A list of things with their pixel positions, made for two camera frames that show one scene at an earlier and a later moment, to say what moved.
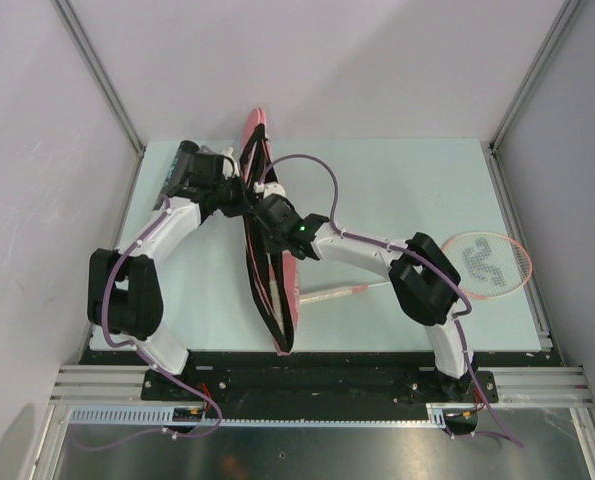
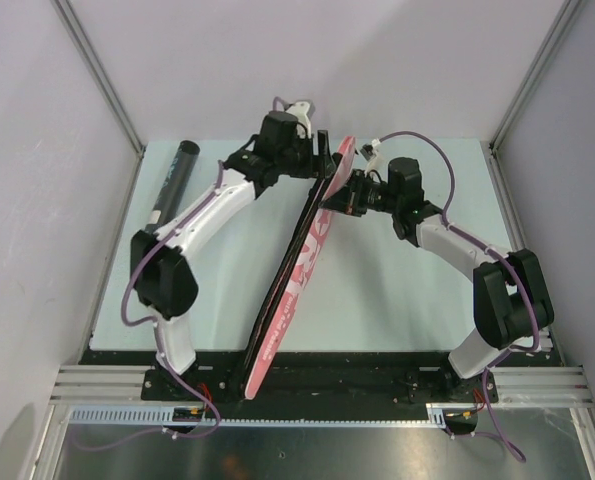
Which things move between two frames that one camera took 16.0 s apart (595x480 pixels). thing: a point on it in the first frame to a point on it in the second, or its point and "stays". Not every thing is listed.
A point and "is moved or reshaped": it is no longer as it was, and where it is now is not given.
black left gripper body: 232,198 to 300,160
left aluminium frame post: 77,30 stays
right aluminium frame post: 550,41 stays
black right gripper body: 273,239 to 367,194
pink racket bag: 273,278 is moved or reshaped
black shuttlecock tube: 177,170 stays
